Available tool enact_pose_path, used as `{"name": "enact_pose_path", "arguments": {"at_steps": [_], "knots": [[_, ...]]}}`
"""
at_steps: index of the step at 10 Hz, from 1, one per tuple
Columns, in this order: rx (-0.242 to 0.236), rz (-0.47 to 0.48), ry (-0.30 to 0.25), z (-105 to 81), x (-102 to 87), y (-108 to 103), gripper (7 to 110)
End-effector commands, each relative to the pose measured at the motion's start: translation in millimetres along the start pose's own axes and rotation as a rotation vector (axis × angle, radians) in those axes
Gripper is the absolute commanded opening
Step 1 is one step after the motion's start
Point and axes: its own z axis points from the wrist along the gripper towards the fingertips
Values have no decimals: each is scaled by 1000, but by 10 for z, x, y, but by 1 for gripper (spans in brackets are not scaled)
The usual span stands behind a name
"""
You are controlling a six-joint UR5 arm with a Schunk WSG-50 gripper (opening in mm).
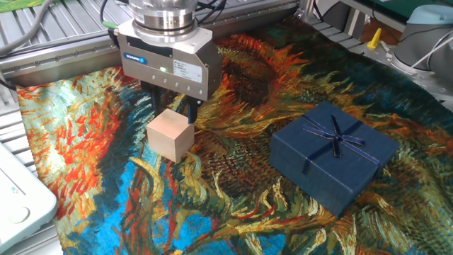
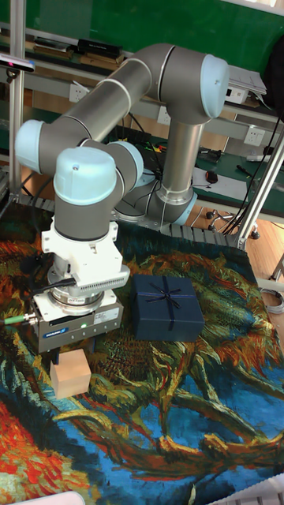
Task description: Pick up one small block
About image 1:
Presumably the yellow plastic clip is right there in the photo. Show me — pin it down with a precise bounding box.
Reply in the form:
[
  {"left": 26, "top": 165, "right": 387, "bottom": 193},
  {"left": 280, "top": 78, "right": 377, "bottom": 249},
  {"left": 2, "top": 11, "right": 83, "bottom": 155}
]
[{"left": 366, "top": 28, "right": 383, "bottom": 50}]

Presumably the thick grey cable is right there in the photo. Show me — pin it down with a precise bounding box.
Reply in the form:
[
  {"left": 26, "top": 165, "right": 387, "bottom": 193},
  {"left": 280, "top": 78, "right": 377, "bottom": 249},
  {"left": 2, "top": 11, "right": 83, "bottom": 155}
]
[{"left": 0, "top": 0, "right": 57, "bottom": 57}]

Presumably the blue gift box with ribbon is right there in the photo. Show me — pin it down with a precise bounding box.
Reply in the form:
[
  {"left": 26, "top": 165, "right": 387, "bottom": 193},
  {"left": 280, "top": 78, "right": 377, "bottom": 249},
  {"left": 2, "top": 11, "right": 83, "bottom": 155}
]
[{"left": 268, "top": 101, "right": 401, "bottom": 218}]

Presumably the sunflower painting print cloth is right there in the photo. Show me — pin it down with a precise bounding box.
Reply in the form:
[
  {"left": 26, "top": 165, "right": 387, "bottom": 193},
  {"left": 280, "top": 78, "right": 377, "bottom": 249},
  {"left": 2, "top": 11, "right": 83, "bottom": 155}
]
[{"left": 16, "top": 16, "right": 453, "bottom": 255}]

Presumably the plain wooden cube block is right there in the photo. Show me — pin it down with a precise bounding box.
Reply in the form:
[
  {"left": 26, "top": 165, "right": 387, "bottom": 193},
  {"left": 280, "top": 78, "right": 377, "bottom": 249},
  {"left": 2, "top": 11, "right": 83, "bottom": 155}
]
[{"left": 146, "top": 108, "right": 196, "bottom": 164}]

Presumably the aluminium table rail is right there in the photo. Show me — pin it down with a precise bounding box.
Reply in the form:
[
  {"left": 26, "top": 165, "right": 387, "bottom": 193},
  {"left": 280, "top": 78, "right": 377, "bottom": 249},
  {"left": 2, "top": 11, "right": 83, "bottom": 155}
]
[{"left": 0, "top": 2, "right": 302, "bottom": 88}]

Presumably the white plastic device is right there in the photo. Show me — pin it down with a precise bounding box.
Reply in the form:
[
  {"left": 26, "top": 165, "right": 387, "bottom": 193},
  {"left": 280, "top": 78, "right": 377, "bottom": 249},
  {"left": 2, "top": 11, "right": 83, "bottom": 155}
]
[{"left": 0, "top": 141, "right": 59, "bottom": 254}]

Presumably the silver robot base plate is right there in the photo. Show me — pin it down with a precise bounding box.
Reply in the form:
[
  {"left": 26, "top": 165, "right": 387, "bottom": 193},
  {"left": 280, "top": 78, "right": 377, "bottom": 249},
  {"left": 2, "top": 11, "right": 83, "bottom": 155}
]
[{"left": 364, "top": 41, "right": 453, "bottom": 104}]

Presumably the white gripper adapter plate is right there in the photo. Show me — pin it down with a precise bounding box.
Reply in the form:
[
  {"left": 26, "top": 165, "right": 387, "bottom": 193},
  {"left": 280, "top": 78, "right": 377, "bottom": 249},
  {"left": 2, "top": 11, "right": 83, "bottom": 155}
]
[{"left": 113, "top": 19, "right": 214, "bottom": 56}]

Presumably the silver Schunk gripper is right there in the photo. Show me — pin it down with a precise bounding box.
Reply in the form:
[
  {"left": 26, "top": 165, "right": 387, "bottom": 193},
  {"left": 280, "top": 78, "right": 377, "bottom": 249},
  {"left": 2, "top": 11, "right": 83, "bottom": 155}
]
[{"left": 116, "top": 33, "right": 224, "bottom": 125}]

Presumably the grey aluminium bar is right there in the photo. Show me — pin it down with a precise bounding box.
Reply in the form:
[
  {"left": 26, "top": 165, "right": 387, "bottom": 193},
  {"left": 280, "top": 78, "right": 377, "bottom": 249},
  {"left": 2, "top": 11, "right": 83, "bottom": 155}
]
[{"left": 345, "top": 6, "right": 371, "bottom": 40}]

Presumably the silver force torque sensor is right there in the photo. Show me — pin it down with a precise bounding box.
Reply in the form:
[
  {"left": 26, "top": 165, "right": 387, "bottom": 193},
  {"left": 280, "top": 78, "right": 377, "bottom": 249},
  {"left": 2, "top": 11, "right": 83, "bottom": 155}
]
[{"left": 127, "top": 0, "right": 200, "bottom": 44}]

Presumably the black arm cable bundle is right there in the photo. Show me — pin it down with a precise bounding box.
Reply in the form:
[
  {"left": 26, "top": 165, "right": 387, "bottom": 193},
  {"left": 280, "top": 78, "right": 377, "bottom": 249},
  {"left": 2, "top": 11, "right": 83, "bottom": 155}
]
[{"left": 196, "top": 0, "right": 228, "bottom": 26}]

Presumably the green printed cloth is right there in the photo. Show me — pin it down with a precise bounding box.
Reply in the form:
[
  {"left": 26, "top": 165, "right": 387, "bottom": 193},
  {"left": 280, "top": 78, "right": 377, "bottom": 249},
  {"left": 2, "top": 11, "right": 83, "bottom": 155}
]
[{"left": 0, "top": 0, "right": 46, "bottom": 13}]

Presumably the cable with green plug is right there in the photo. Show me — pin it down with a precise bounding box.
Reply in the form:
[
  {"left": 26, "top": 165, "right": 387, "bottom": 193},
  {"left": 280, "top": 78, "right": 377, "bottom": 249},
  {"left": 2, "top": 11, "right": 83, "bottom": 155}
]
[{"left": 99, "top": 0, "right": 120, "bottom": 36}]

